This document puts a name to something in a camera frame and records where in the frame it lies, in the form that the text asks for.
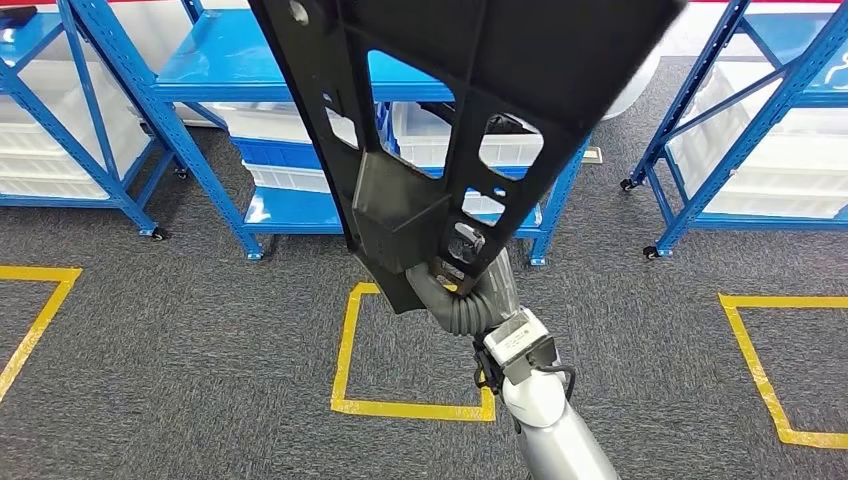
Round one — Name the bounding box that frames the black plastic bracket plate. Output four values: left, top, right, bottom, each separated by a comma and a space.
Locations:
248, 0, 687, 316

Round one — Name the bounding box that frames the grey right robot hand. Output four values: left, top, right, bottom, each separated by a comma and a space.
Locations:
405, 221, 523, 323

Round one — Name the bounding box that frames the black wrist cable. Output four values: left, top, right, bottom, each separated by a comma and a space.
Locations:
472, 344, 579, 435

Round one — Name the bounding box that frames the yellow floor tape square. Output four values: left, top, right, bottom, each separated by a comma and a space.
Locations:
0, 264, 84, 404
718, 293, 848, 451
329, 282, 497, 424

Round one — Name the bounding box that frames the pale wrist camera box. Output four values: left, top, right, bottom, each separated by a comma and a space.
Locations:
482, 307, 558, 387

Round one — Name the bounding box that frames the black plastic part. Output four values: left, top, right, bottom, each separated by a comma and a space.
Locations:
415, 101, 539, 137

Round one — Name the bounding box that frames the blue metal shelf rack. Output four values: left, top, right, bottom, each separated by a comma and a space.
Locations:
0, 0, 172, 242
619, 0, 848, 261
66, 0, 592, 268

